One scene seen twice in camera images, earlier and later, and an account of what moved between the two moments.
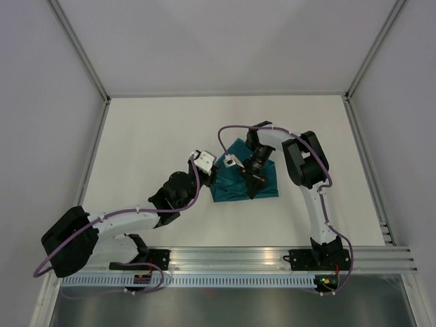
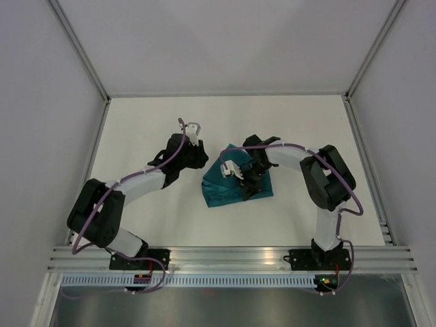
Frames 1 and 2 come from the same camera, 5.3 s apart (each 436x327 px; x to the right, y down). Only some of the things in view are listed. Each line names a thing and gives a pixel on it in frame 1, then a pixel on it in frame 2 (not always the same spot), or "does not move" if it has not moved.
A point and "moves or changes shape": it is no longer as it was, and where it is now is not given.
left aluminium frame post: x=81 y=51 does not move
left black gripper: x=211 y=178 → x=201 y=157
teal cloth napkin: x=229 y=183 moves or changes shape
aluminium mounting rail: x=391 y=257 does not move
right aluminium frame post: x=393 y=15 does not move
